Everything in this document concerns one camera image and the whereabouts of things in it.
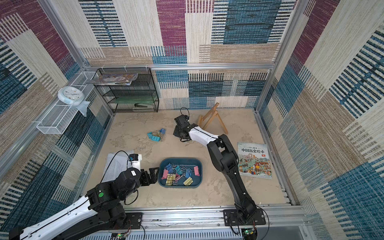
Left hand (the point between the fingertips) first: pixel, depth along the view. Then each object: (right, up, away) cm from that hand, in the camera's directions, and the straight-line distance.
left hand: (153, 169), depth 75 cm
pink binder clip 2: (+21, -5, +13) cm, 25 cm away
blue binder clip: (+6, -4, +14) cm, 16 cm away
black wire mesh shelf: (-20, +43, +40) cm, 62 cm away
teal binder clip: (-5, +13, +25) cm, 28 cm away
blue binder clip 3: (-1, +18, +30) cm, 34 cm away
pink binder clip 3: (+11, -7, +10) cm, 16 cm away
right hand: (+8, +17, +28) cm, 34 cm away
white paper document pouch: (-28, -2, +19) cm, 34 cm away
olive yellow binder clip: (+17, -9, +8) cm, 21 cm away
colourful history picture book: (+57, 0, +19) cm, 60 cm away
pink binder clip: (+4, -6, +10) cm, 13 cm away
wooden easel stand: (+28, +25, +34) cm, 51 cm away
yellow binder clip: (+7, -8, +10) cm, 15 cm away
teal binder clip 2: (-10, +15, +28) cm, 33 cm away
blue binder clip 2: (+17, -5, +11) cm, 21 cm away
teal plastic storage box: (+12, -6, +12) cm, 18 cm away
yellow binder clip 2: (-6, +16, +29) cm, 34 cm away
